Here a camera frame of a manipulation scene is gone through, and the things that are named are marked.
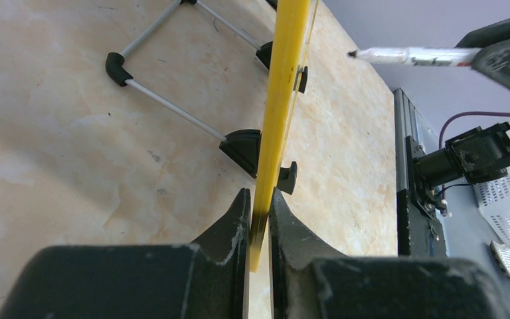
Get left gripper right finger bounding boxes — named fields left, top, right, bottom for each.
left=268, top=188, right=347, bottom=318

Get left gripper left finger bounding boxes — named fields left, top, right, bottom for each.
left=189, top=188, right=251, bottom=318

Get white marker pen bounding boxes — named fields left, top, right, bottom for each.
left=347, top=47, right=481, bottom=67

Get yellow-framed whiteboard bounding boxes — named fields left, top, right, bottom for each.
left=249, top=1, right=319, bottom=272

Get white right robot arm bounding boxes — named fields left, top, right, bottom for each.
left=407, top=18, right=510, bottom=214

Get black whiteboard foot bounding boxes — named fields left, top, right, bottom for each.
left=276, top=161, right=298, bottom=195
left=297, top=66, right=309, bottom=94

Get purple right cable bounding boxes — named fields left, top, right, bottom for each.
left=438, top=110, right=510, bottom=151

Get grey wire whiteboard stand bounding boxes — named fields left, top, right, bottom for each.
left=105, top=1, right=274, bottom=178

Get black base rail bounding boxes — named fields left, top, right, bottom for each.
left=393, top=88, right=448, bottom=257

